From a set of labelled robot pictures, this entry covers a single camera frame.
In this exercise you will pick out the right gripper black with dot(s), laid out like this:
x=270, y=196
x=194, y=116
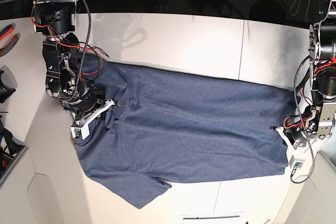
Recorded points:
x=88, y=102

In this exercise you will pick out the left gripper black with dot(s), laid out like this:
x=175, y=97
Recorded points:
x=296, y=133

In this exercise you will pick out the blue grey t-shirt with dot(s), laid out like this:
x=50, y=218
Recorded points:
x=172, y=127

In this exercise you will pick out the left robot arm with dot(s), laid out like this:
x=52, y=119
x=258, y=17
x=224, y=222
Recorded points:
x=320, y=75

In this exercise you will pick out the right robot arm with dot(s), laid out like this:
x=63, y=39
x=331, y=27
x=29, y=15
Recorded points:
x=64, y=57

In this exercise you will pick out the black round object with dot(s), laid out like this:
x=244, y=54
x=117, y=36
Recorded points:
x=8, y=83

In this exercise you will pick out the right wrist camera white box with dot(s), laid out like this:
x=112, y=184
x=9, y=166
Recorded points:
x=80, y=131

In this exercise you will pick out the red handled pliers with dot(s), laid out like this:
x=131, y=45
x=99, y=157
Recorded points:
x=12, y=39

